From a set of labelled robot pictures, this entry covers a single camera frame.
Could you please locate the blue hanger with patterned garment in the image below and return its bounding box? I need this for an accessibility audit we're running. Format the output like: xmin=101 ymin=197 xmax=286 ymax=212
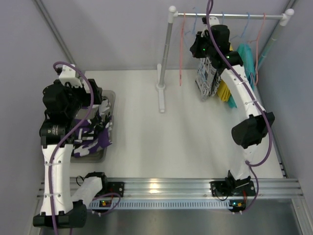
xmin=183 ymin=6 xmax=199 ymax=57

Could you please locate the purple patterned garment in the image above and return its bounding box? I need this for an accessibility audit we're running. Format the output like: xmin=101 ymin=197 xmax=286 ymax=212
xmin=72 ymin=96 xmax=113 ymax=158

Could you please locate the pink wire hanger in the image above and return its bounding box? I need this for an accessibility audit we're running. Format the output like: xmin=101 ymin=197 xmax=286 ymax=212
xmin=179 ymin=13 xmax=185 ymax=86

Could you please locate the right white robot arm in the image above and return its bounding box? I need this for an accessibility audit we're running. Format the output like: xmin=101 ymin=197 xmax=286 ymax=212
xmin=190 ymin=24 xmax=275 ymax=194

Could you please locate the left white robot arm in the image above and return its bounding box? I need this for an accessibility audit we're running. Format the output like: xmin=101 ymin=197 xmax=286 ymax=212
xmin=33 ymin=79 xmax=111 ymax=230

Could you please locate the far right pink hanger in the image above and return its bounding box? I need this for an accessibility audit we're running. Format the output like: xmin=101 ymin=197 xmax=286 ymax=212
xmin=249 ymin=13 xmax=266 ymax=86

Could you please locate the black white patterned garment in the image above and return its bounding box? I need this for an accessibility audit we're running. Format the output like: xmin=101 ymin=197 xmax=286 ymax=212
xmin=196 ymin=57 xmax=221 ymax=100

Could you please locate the teal garment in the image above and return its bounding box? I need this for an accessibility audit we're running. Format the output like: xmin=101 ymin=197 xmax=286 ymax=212
xmin=227 ymin=43 xmax=255 ymax=109

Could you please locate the yellow garment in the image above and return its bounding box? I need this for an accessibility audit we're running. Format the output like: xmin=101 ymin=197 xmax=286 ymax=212
xmin=217 ymin=44 xmax=233 ymax=101

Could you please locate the grey plastic bin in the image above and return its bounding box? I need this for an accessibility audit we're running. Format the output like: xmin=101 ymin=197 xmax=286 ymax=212
xmin=70 ymin=90 xmax=115 ymax=163

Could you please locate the white metal clothes rack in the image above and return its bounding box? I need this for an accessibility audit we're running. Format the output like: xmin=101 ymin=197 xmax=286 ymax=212
xmin=156 ymin=0 xmax=297 ymax=113

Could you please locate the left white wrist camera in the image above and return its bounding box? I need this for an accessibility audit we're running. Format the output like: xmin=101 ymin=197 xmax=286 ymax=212
xmin=59 ymin=65 xmax=83 ymax=88

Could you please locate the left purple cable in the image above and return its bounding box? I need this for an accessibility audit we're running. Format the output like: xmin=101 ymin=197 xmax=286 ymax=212
xmin=47 ymin=61 xmax=122 ymax=235

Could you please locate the purple cable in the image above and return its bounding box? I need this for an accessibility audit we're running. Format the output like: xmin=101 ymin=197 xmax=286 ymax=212
xmin=47 ymin=61 xmax=122 ymax=235
xmin=201 ymin=0 xmax=273 ymax=214

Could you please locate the aluminium mounting rail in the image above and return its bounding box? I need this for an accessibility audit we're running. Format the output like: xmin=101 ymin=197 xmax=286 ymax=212
xmin=37 ymin=178 xmax=304 ymax=199

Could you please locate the grey slotted cable duct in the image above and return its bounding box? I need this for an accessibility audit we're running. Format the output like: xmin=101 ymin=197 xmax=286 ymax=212
xmin=88 ymin=201 xmax=233 ymax=210

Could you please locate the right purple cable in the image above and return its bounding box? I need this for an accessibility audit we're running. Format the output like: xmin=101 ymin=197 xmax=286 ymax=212
xmin=201 ymin=0 xmax=273 ymax=214

